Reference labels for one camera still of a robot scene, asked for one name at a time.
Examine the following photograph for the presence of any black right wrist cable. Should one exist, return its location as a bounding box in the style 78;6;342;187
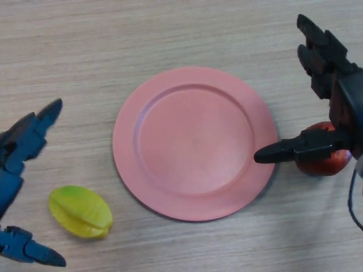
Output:
348;167;363;230

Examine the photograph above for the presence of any pink round plate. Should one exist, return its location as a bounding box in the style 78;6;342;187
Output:
112;66;278;222

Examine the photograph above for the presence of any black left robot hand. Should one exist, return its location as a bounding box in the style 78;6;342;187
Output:
0;98;67;267

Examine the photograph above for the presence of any yellow green starfruit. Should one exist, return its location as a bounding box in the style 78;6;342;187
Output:
48;185;113;241

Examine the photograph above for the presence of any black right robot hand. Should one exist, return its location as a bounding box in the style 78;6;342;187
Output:
254;14;363;164

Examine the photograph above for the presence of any red apple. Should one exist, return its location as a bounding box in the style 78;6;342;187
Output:
296;121;352;176

